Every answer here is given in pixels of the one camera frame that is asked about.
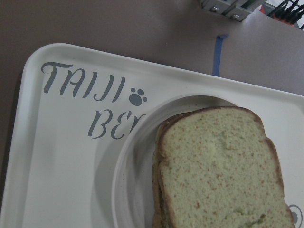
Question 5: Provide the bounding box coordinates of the aluminium frame post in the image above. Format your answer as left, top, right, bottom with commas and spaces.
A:
200, 0, 265, 21

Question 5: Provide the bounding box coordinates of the cream bear tray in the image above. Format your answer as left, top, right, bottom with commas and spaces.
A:
0, 44, 304, 228

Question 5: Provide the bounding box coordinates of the bread slice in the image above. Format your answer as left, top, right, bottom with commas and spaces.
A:
152, 114, 184, 228
158, 106, 294, 228

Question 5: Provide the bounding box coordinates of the white round plate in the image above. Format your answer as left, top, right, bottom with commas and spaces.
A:
111, 95, 233, 228

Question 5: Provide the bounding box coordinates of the orange black usb hub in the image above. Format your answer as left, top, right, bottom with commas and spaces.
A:
259, 0, 304, 29

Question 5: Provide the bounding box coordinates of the bread slice under egg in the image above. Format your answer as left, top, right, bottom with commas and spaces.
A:
152, 114, 184, 228

